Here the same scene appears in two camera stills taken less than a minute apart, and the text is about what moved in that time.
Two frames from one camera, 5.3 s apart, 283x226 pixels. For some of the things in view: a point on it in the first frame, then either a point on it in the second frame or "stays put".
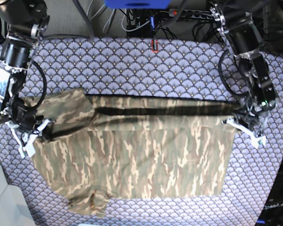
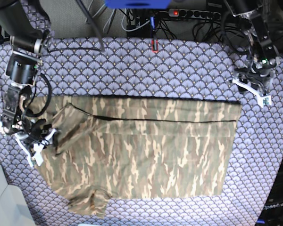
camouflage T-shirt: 101,148 stays put
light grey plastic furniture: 8,206 stays put
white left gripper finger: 257,141 → 265,100
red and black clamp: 153,46 stays put
